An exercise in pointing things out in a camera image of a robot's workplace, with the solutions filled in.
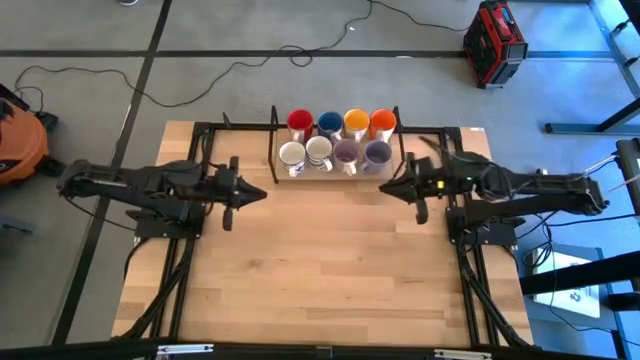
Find black bar silver brackets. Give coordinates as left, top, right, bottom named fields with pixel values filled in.
left=0, top=338, right=640, bottom=360

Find grey metal desk leg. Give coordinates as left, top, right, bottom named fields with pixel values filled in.
left=587, top=0, right=640, bottom=99

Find red mug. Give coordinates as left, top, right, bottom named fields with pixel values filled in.
left=286, top=108, right=315, bottom=144

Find orange mug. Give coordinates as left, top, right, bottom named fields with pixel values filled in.
left=368, top=108, right=398, bottom=144

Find black desk beam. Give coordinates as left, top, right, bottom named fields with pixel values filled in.
left=519, top=249, right=640, bottom=312

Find lavender grey mug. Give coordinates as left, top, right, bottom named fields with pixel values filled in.
left=359, top=139, right=394, bottom=176

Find orange shop vacuum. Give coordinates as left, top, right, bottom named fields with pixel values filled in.
left=0, top=83, right=67, bottom=187

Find yellow mug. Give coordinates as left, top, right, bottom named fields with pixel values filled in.
left=343, top=108, right=371, bottom=143

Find black aluminium table frame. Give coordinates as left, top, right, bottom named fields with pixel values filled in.
left=112, top=119, right=534, bottom=351

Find white blue striped mug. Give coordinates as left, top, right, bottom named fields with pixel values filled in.
left=304, top=135, right=335, bottom=173

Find white floor device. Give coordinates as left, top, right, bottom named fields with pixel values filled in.
left=531, top=243, right=602, bottom=320

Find grey chair base leg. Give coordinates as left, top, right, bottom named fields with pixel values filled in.
left=0, top=213, right=37, bottom=235

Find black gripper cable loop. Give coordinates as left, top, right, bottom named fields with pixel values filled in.
left=418, top=134, right=484, bottom=169

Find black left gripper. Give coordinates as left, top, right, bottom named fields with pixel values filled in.
left=199, top=157, right=268, bottom=231

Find purple and white mug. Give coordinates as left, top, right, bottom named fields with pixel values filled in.
left=332, top=138, right=362, bottom=177

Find black floor cable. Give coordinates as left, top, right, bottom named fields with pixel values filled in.
left=13, top=0, right=471, bottom=109

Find black desk leg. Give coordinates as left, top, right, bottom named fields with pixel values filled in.
left=543, top=97, right=640, bottom=135

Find red black tool case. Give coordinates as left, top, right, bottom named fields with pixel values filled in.
left=462, top=0, right=529, bottom=90

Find white cable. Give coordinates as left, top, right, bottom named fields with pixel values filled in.
left=607, top=174, right=640, bottom=194
left=582, top=154, right=622, bottom=176

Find black frame wooden shelf rack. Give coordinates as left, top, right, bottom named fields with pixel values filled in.
left=267, top=104, right=407, bottom=186

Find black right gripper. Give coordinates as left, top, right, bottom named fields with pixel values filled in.
left=378, top=152, right=454, bottom=225

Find white blue floral mug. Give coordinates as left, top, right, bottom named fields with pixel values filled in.
left=278, top=140, right=307, bottom=178

